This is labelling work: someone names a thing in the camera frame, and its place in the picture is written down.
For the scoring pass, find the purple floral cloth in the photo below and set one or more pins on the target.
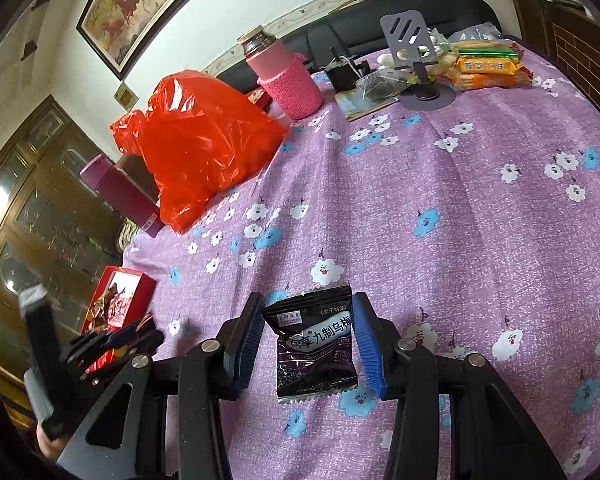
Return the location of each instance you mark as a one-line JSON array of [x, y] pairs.
[[430, 185]]

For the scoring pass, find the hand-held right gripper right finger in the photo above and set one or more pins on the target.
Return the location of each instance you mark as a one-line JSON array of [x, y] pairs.
[[367, 345]]

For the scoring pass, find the maroon box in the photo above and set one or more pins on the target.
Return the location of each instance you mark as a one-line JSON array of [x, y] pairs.
[[125, 195]]

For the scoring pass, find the person's left hand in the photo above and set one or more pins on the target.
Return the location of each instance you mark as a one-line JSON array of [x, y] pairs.
[[55, 447]]

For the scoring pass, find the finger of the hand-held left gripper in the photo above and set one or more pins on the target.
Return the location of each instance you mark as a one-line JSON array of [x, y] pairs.
[[125, 352], [130, 332]]

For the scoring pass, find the green striped biscuit packet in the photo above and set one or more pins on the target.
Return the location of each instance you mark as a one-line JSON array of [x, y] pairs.
[[485, 49]]

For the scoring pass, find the wooden glass cabinet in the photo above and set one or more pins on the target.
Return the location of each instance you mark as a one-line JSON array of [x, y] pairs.
[[45, 220]]

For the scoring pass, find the black snack packet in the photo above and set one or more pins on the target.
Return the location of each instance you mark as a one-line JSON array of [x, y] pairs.
[[312, 340]]

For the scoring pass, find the grey phone stand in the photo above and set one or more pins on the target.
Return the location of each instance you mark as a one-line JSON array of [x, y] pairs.
[[405, 30]]

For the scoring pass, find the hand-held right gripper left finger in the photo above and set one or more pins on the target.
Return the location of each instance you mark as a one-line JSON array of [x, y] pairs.
[[247, 345]]

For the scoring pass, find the clear plastic bag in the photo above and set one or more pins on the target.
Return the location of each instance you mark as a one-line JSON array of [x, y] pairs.
[[380, 85], [475, 32]]

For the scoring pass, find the wooden furniture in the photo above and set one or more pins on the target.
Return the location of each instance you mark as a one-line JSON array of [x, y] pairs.
[[570, 45]]

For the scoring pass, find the heap of wrapped snacks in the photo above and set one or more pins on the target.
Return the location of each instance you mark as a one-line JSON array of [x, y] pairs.
[[107, 312]]

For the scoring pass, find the red plastic bag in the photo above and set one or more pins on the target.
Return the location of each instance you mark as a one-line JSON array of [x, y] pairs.
[[205, 150]]

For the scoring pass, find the bag of white snacks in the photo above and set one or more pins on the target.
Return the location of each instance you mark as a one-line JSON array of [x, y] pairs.
[[442, 57]]

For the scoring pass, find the small yellow wall picture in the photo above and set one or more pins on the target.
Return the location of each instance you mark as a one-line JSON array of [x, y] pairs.
[[125, 97]]

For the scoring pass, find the pink sleeved thermos bottle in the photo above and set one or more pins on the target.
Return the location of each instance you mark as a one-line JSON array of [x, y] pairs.
[[290, 80]]

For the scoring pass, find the worn book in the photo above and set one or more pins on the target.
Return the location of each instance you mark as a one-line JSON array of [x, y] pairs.
[[362, 107]]

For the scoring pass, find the black device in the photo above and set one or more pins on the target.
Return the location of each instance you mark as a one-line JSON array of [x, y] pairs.
[[345, 72]]

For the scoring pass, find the black sofa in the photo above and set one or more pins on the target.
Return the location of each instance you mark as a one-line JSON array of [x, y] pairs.
[[360, 25]]

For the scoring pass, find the framed painting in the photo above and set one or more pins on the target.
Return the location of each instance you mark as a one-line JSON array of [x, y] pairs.
[[140, 0]]

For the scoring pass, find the red gift box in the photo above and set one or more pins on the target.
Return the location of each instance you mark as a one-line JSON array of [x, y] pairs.
[[132, 285]]

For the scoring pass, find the orange biscuit packet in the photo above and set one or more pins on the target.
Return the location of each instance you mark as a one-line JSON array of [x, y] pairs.
[[492, 81], [487, 66]]

